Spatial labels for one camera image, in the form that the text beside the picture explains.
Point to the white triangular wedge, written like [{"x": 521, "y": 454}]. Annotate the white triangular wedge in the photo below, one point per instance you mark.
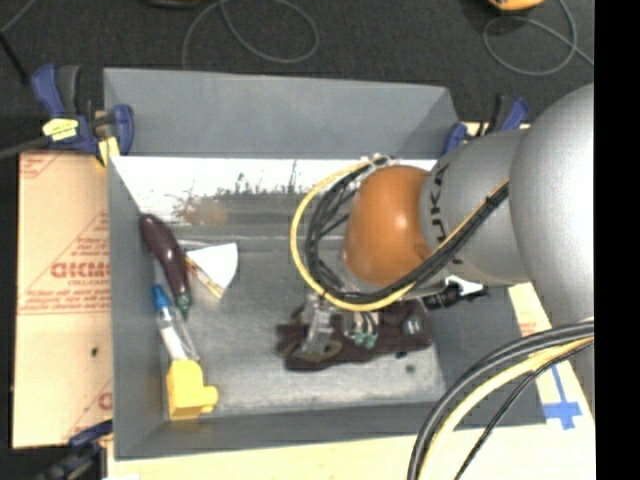
[{"x": 217, "y": 263}]

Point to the black cylinder on white bracket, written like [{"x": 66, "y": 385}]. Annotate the black cylinder on white bracket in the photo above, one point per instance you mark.
[{"x": 442, "y": 298}]

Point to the clear tube with blue cap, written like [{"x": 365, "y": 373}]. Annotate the clear tube with blue cap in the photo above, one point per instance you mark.
[{"x": 167, "y": 328}]

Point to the yellow block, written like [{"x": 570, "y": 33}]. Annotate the yellow block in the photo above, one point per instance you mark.
[{"x": 185, "y": 390}]

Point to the dark purple toy eggplant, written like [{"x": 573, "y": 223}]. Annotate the dark purple toy eggplant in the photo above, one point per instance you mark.
[{"x": 167, "y": 255}]

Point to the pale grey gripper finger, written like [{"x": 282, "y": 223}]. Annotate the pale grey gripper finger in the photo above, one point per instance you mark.
[
  {"x": 314, "y": 348},
  {"x": 320, "y": 315}
]

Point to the grey metal bin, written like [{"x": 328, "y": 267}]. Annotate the grey metal bin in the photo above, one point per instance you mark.
[{"x": 260, "y": 118}]

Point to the dark brown cloth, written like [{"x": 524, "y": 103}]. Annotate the dark brown cloth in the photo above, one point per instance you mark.
[{"x": 395, "y": 340}]

